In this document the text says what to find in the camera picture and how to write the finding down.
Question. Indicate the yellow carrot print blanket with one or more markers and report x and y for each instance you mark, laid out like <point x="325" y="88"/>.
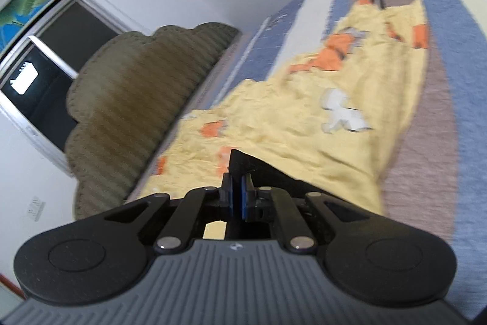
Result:
<point x="285" y="119"/>

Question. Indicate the olive green padded headboard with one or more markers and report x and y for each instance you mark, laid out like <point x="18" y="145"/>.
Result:
<point x="133" y="100"/>

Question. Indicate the aluminium frame window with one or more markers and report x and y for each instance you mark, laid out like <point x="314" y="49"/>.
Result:
<point x="49" y="96"/>

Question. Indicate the leaf print window blind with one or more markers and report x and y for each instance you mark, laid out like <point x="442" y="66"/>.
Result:
<point x="30" y="1"/>

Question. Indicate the striped blue brown bedsheet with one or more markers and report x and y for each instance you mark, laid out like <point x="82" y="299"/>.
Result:
<point x="437" y="81"/>

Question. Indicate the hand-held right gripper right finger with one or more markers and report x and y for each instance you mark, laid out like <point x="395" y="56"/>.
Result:
<point x="246" y="197"/>

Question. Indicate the white wall socket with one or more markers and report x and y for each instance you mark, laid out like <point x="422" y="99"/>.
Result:
<point x="35" y="209"/>

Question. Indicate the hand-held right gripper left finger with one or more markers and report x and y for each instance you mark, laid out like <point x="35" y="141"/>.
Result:
<point x="228" y="195"/>

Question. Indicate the black pants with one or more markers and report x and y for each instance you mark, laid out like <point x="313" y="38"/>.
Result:
<point x="247" y="162"/>

